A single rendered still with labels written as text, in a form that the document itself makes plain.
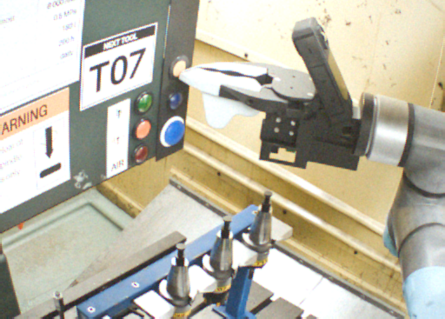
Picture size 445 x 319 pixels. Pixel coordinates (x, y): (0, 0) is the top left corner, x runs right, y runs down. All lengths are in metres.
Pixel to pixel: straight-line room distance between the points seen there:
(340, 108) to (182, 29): 0.18
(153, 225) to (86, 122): 1.26
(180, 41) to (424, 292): 0.38
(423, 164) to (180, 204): 1.29
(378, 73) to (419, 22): 0.19
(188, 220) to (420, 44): 0.94
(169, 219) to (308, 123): 1.24
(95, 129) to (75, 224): 1.55
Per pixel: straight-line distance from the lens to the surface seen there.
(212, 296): 1.14
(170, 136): 0.70
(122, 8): 0.58
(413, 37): 1.28
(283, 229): 1.21
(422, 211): 0.68
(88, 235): 2.12
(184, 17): 0.65
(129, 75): 0.62
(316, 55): 0.61
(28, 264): 2.01
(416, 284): 0.60
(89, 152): 0.63
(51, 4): 0.52
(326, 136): 0.67
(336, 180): 1.51
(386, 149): 0.64
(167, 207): 1.87
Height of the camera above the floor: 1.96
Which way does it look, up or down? 32 degrees down
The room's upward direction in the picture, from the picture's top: 8 degrees clockwise
